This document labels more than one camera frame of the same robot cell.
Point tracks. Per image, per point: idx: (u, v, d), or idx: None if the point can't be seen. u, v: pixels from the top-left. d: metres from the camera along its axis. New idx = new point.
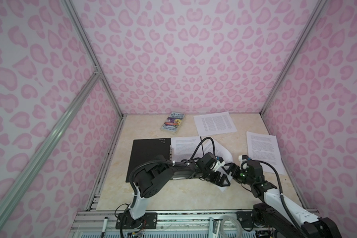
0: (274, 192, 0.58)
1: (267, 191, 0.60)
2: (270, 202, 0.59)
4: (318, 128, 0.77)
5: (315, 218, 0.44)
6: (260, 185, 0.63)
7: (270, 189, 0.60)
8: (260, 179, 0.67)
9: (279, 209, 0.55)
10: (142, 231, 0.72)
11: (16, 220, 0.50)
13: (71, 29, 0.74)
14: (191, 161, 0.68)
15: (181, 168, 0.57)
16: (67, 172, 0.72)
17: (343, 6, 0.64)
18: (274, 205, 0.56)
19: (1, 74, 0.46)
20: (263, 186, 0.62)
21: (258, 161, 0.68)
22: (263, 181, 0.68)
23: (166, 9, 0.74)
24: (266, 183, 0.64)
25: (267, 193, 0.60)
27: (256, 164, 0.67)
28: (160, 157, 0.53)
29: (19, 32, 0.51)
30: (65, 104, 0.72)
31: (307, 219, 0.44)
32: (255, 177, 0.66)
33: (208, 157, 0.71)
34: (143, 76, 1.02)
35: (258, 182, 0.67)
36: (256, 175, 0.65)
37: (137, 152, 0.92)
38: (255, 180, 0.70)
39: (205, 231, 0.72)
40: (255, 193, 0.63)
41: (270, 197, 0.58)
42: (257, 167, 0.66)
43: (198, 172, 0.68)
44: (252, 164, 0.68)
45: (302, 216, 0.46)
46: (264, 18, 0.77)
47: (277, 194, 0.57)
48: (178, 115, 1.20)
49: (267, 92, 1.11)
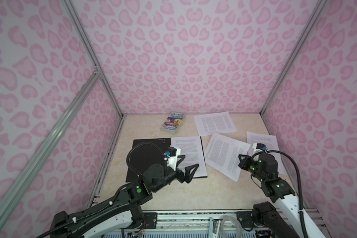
0: (292, 202, 0.50)
1: (283, 198, 0.51)
2: (283, 210, 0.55)
4: (318, 128, 0.77)
5: None
6: (275, 185, 0.54)
7: (287, 195, 0.51)
8: (273, 177, 0.58)
9: (292, 223, 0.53)
10: (142, 231, 0.72)
11: (16, 220, 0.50)
13: (71, 29, 0.74)
14: (130, 186, 0.53)
15: (99, 214, 0.46)
16: (67, 172, 0.72)
17: (343, 6, 0.64)
18: (288, 216, 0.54)
19: (1, 74, 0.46)
20: (279, 188, 0.53)
21: (273, 156, 0.58)
22: (277, 180, 0.57)
23: (167, 9, 0.74)
24: (282, 184, 0.54)
25: (283, 201, 0.51)
27: (269, 158, 0.57)
28: (60, 217, 0.43)
29: (19, 32, 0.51)
30: (65, 104, 0.72)
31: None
32: (267, 173, 0.60)
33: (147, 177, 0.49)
34: (143, 76, 1.02)
35: (271, 179, 0.58)
36: (268, 171, 0.59)
37: (140, 151, 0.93)
38: (267, 177, 0.60)
39: (205, 231, 0.72)
40: (267, 192, 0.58)
41: (287, 208, 0.51)
42: (271, 163, 0.56)
43: (143, 198, 0.52)
44: (265, 159, 0.59)
45: None
46: (265, 18, 0.77)
47: (295, 207, 0.49)
48: (178, 115, 1.20)
49: (267, 92, 1.11)
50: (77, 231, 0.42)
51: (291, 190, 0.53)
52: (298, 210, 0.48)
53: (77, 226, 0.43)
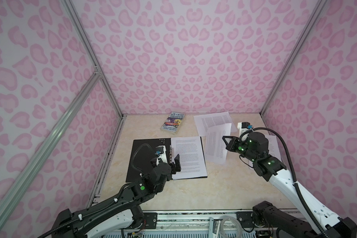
0: (286, 176, 0.49)
1: (276, 174, 0.50)
2: (279, 187, 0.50)
4: (318, 128, 0.77)
5: (336, 219, 0.39)
6: (267, 163, 0.53)
7: (279, 171, 0.51)
8: (265, 155, 0.56)
9: (290, 199, 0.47)
10: (142, 231, 0.72)
11: (16, 220, 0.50)
13: (71, 29, 0.74)
14: (135, 183, 0.55)
15: (103, 210, 0.46)
16: (67, 172, 0.72)
17: (343, 6, 0.64)
18: (284, 191, 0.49)
19: (1, 74, 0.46)
20: (271, 165, 0.52)
21: (263, 135, 0.55)
22: (268, 157, 0.58)
23: (167, 9, 0.74)
24: (273, 161, 0.53)
25: (276, 177, 0.51)
27: (261, 138, 0.54)
28: (65, 216, 0.43)
29: (19, 32, 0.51)
30: (65, 104, 0.72)
31: (328, 222, 0.39)
32: (259, 152, 0.58)
33: (156, 173, 0.52)
34: (143, 76, 1.02)
35: (263, 158, 0.57)
36: (260, 150, 0.57)
37: (140, 151, 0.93)
38: (258, 156, 0.58)
39: (205, 231, 0.72)
40: (260, 171, 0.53)
41: (281, 183, 0.50)
42: (263, 142, 0.54)
43: (146, 195, 0.53)
44: (256, 139, 0.56)
45: (322, 217, 0.40)
46: (265, 18, 0.77)
47: (289, 180, 0.48)
48: (178, 115, 1.20)
49: (267, 92, 1.11)
50: (83, 228, 0.43)
51: (282, 165, 0.52)
52: (293, 183, 0.47)
53: (83, 223, 0.43)
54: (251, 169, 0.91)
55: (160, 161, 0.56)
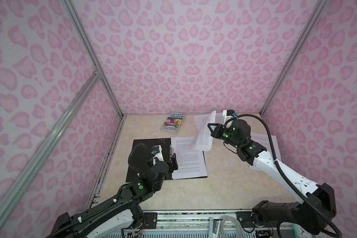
0: (267, 156, 0.52)
1: (258, 156, 0.53)
2: (262, 168, 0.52)
4: (318, 128, 0.77)
5: (315, 186, 0.42)
6: (249, 148, 0.56)
7: (261, 152, 0.53)
8: (247, 141, 0.59)
9: (272, 176, 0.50)
10: (142, 231, 0.72)
11: (16, 220, 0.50)
13: (71, 29, 0.74)
14: (132, 184, 0.55)
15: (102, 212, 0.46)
16: (67, 172, 0.72)
17: (343, 6, 0.64)
18: (266, 171, 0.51)
19: (0, 74, 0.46)
20: (252, 149, 0.55)
21: (245, 121, 0.56)
22: (250, 143, 0.59)
23: (167, 9, 0.74)
24: (255, 145, 0.56)
25: (258, 158, 0.54)
27: (243, 125, 0.55)
28: (65, 218, 0.43)
29: (19, 32, 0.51)
30: (65, 104, 0.72)
31: (308, 190, 0.41)
32: (242, 139, 0.60)
33: (153, 171, 0.53)
34: (143, 76, 1.02)
35: (245, 145, 0.60)
36: (243, 137, 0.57)
37: (138, 151, 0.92)
38: (242, 143, 0.59)
39: (205, 231, 0.72)
40: (243, 156, 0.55)
41: (263, 163, 0.53)
42: (246, 129, 0.55)
43: (145, 194, 0.54)
44: (239, 127, 0.57)
45: (302, 186, 0.43)
46: (265, 18, 0.77)
47: (270, 160, 0.51)
48: (178, 115, 1.20)
49: (267, 92, 1.11)
50: (84, 230, 0.43)
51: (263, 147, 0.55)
52: (273, 161, 0.50)
53: (83, 225, 0.43)
54: (251, 169, 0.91)
55: (156, 160, 0.57)
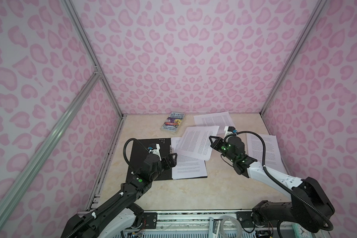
0: (257, 165, 0.58)
1: (249, 166, 0.60)
2: (255, 177, 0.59)
4: (318, 128, 0.77)
5: (299, 181, 0.46)
6: (242, 161, 0.62)
7: (252, 163, 0.60)
8: (241, 156, 0.65)
9: (264, 181, 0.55)
10: (142, 231, 0.72)
11: (16, 220, 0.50)
13: (71, 29, 0.74)
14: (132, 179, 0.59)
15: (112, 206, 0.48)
16: (67, 172, 0.72)
17: (343, 6, 0.64)
18: (259, 177, 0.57)
19: (0, 74, 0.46)
20: (245, 162, 0.61)
21: (238, 138, 0.63)
22: (244, 157, 0.65)
23: (167, 9, 0.74)
24: (247, 158, 0.63)
25: (250, 168, 0.60)
27: (238, 142, 0.62)
28: (72, 222, 0.41)
29: (19, 32, 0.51)
30: (65, 104, 0.72)
31: (293, 184, 0.45)
32: (237, 154, 0.67)
33: (148, 163, 0.58)
34: (143, 76, 1.02)
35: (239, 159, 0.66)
36: (238, 152, 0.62)
37: (135, 153, 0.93)
38: (236, 157, 0.68)
39: (205, 231, 0.72)
40: (238, 170, 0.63)
41: (255, 171, 0.58)
42: (240, 145, 0.62)
43: (145, 186, 0.59)
44: (234, 144, 0.64)
45: (288, 182, 0.47)
46: (265, 18, 0.77)
47: (260, 167, 0.57)
48: (178, 115, 1.20)
49: (267, 92, 1.11)
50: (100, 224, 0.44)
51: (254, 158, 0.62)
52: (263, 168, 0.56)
53: (98, 219, 0.44)
54: None
55: None
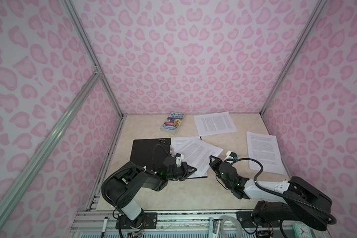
0: (250, 183, 0.61)
1: (244, 188, 0.62)
2: (254, 195, 0.60)
4: (318, 128, 0.77)
5: (286, 183, 0.49)
6: (238, 186, 0.65)
7: (246, 184, 0.62)
8: (236, 180, 0.66)
9: (264, 196, 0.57)
10: (142, 231, 0.72)
11: (17, 220, 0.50)
13: (71, 29, 0.74)
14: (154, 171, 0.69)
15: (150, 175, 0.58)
16: (67, 172, 0.72)
17: (343, 6, 0.64)
18: (256, 194, 0.59)
19: (1, 74, 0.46)
20: (241, 185, 0.64)
21: (228, 163, 0.66)
22: (239, 180, 0.67)
23: (167, 9, 0.74)
24: (241, 180, 0.66)
25: (246, 190, 0.61)
27: (229, 168, 0.64)
28: (131, 163, 0.52)
29: (19, 32, 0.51)
30: (65, 104, 0.72)
31: (283, 189, 0.48)
32: (232, 180, 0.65)
33: (165, 164, 0.69)
34: (143, 76, 1.02)
35: (234, 184, 0.66)
36: (232, 178, 0.67)
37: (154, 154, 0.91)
38: (232, 183, 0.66)
39: (205, 231, 0.72)
40: (237, 195, 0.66)
41: (251, 190, 0.60)
42: (231, 171, 0.64)
43: (162, 182, 0.69)
44: (226, 171, 0.65)
45: (279, 188, 0.50)
46: (265, 18, 0.77)
47: (252, 184, 0.60)
48: (178, 115, 1.20)
49: (267, 92, 1.11)
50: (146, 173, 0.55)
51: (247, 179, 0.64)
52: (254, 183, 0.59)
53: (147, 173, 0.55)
54: (251, 169, 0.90)
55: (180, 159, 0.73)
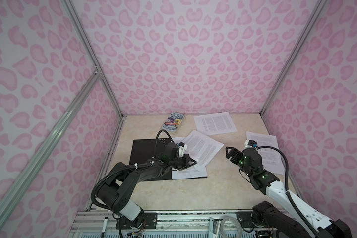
0: (278, 186, 0.54)
1: (269, 185, 0.55)
2: (274, 198, 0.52)
4: (318, 128, 0.77)
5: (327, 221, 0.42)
6: (261, 177, 0.58)
7: (273, 182, 0.55)
8: (260, 170, 0.62)
9: (285, 207, 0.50)
10: (142, 231, 0.72)
11: (16, 220, 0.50)
13: (71, 29, 0.74)
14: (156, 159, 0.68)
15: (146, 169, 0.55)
16: (67, 172, 0.72)
17: (343, 6, 0.64)
18: (280, 202, 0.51)
19: (1, 74, 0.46)
20: (265, 178, 0.58)
21: (256, 151, 0.62)
22: (263, 172, 0.63)
23: (167, 9, 0.74)
24: (267, 174, 0.59)
25: (270, 188, 0.55)
27: (254, 153, 0.60)
28: (120, 164, 0.49)
29: (19, 32, 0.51)
30: (65, 104, 0.72)
31: (320, 224, 0.41)
32: (254, 167, 0.63)
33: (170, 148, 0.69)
34: (143, 76, 1.02)
35: (257, 173, 0.62)
36: (255, 165, 0.63)
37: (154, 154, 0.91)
38: (253, 171, 0.64)
39: (205, 231, 0.72)
40: (256, 185, 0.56)
41: (275, 193, 0.54)
42: (256, 157, 0.60)
43: (165, 167, 0.68)
44: (250, 155, 0.62)
45: (314, 219, 0.43)
46: (265, 18, 0.77)
47: (283, 191, 0.52)
48: (178, 115, 1.20)
49: (267, 92, 1.11)
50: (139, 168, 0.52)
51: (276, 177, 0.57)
52: (285, 192, 0.52)
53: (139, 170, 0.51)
54: None
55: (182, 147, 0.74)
